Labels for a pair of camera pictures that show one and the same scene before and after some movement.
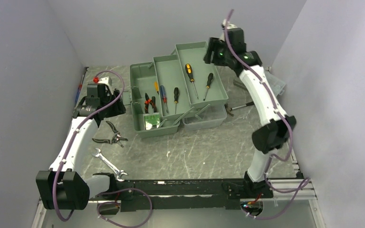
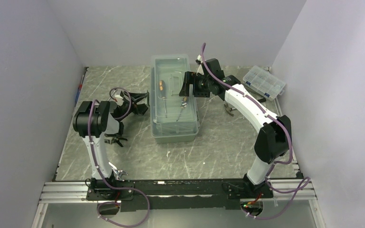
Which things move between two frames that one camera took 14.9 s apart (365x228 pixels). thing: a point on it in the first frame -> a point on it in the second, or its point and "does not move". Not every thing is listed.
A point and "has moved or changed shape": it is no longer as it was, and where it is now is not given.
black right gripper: x=215 y=44 -> x=191 y=78
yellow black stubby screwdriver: x=209 y=77 has moved or changed shape
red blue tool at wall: x=81 y=85 does not move
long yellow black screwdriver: x=188 y=69 -> x=162 y=87
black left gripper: x=119 y=108 -> x=141 y=108
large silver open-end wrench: x=118 y=173 does not move
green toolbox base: x=145 y=99 -> x=186 y=138
